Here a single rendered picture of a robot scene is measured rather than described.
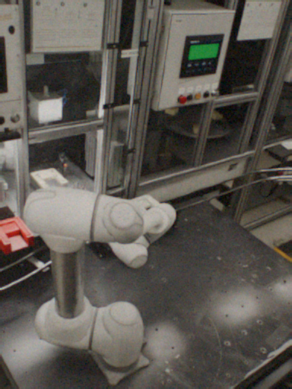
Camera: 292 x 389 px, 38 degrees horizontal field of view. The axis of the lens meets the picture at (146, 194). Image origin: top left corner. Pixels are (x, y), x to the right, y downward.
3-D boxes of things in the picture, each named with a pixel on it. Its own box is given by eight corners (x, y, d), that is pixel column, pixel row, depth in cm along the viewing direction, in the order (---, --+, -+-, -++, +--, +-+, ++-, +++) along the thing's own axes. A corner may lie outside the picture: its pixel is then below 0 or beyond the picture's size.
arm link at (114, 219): (147, 208, 127) (102, 201, 127) (149, 193, 110) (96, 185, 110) (140, 252, 124) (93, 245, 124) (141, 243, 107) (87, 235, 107)
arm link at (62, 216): (90, 359, 161) (32, 350, 161) (98, 320, 172) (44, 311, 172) (94, 222, 107) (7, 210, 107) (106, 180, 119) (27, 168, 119)
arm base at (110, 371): (158, 360, 171) (160, 351, 168) (112, 388, 158) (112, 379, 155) (131, 328, 182) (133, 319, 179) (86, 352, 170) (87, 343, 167)
